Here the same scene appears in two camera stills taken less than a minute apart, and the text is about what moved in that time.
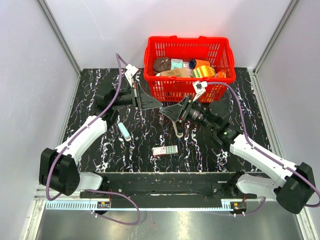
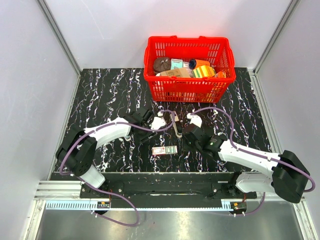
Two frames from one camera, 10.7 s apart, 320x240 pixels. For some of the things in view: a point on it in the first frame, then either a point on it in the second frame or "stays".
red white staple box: x=165 y=150 stays
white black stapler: x=178 y=128 stays
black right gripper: x=173 y=112 → x=184 y=140
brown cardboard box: x=181 y=72 stays
